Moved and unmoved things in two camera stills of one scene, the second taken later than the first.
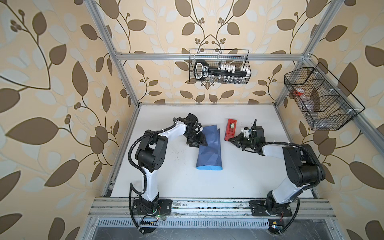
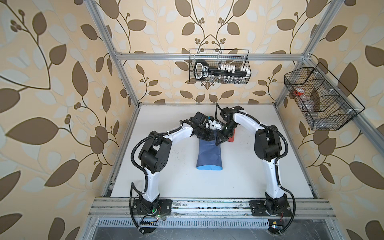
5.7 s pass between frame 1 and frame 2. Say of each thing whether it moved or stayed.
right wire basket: stayed
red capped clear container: stayed
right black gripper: moved
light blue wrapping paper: stayed
